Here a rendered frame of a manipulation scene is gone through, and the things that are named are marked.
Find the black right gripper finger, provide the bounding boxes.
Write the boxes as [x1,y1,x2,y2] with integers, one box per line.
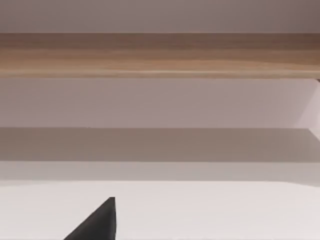
[62,196,118,240]

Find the wooden open shelf unit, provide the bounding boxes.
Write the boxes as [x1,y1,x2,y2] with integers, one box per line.
[0,32,320,188]

